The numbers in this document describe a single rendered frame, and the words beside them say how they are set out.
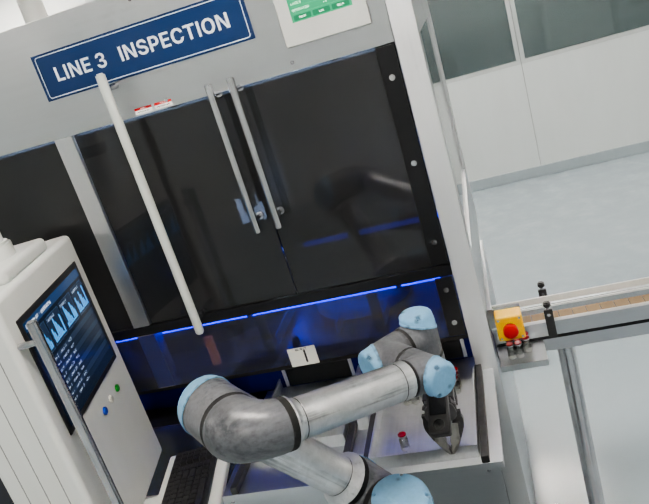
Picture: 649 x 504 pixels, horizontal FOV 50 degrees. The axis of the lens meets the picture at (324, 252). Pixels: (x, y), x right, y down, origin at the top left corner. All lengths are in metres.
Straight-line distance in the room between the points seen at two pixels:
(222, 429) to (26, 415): 0.66
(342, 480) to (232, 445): 0.35
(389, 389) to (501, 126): 5.30
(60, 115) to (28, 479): 0.93
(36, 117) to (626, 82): 5.32
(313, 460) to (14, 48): 1.31
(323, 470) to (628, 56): 5.51
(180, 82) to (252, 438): 1.01
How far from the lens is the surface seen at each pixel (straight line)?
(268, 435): 1.17
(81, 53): 1.95
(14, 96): 2.08
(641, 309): 2.10
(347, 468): 1.47
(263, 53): 1.78
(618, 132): 6.63
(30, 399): 1.71
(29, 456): 1.80
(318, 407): 1.22
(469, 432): 1.77
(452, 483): 2.24
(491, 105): 6.42
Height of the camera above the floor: 1.91
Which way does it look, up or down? 18 degrees down
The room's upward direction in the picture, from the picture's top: 17 degrees counter-clockwise
